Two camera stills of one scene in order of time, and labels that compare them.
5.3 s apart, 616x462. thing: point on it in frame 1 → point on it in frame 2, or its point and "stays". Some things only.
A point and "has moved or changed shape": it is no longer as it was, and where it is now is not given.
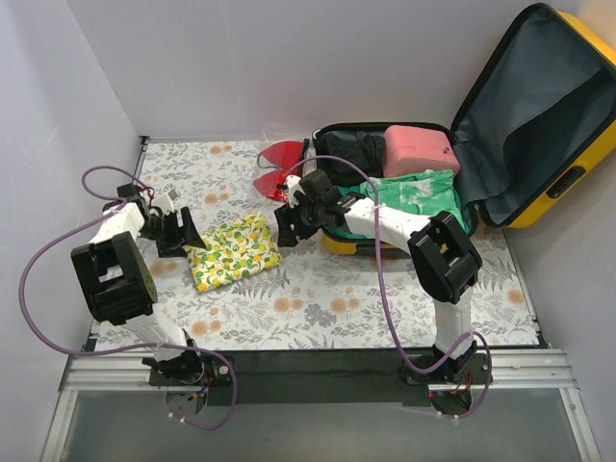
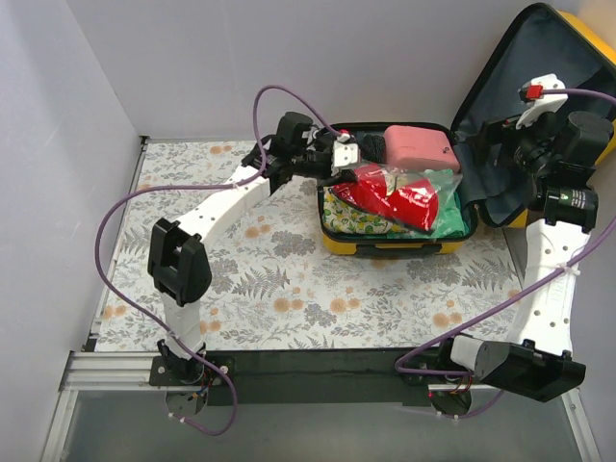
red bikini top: (286, 157) has moved or changed shape
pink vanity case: (412, 149) stays
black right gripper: (295, 221) → (484, 136)
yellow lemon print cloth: (235, 247) has moved or changed shape
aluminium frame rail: (501, 371) stays
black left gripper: (173, 233) → (364, 150)
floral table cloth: (320, 299) stays
